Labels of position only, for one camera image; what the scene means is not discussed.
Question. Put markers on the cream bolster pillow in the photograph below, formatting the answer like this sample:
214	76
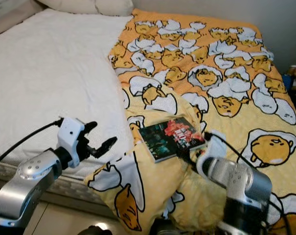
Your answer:
84	6

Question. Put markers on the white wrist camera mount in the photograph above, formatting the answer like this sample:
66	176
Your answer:
69	139
214	144

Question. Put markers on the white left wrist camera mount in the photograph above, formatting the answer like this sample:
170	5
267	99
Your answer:
69	139

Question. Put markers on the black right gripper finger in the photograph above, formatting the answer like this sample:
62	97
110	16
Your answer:
183	152

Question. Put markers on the blue container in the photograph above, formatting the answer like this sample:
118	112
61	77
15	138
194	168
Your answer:
287	82

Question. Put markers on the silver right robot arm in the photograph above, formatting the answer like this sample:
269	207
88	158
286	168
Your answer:
240	191

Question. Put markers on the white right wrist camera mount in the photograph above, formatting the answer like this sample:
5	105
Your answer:
214	144

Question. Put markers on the beige bed base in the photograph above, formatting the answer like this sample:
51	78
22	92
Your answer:
55	188

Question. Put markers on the yellow cartoon egg blanket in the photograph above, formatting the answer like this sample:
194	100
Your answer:
211	63

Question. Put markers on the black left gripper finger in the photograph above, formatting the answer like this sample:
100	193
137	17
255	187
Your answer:
106	146
90	128

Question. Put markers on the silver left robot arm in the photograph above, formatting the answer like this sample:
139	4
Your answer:
25	191

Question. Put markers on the dark book with red cover art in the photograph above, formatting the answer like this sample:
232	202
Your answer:
170	139

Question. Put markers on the white quilted mattress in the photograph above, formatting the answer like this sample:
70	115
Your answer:
55	78

